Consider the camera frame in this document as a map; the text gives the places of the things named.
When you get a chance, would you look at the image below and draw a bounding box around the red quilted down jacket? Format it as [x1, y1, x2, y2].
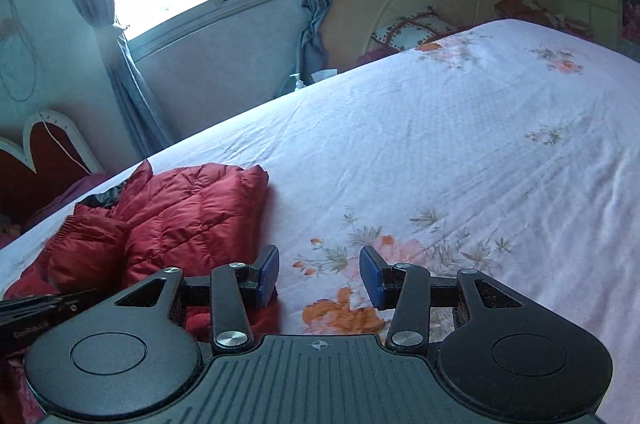
[0, 158, 281, 424]

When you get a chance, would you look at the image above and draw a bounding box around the red heart-shaped headboard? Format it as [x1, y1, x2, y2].
[1, 110, 107, 231]

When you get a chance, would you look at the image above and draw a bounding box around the white floral bed sheet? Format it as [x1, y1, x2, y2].
[0, 16, 640, 424]

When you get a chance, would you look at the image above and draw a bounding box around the patterned pillow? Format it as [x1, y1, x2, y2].
[371, 6, 458, 51]

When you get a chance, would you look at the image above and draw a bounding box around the red patterned cushion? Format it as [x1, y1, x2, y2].
[494, 0, 593, 40]

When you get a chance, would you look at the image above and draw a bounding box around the white hanging cable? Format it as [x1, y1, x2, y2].
[0, 0, 91, 177]

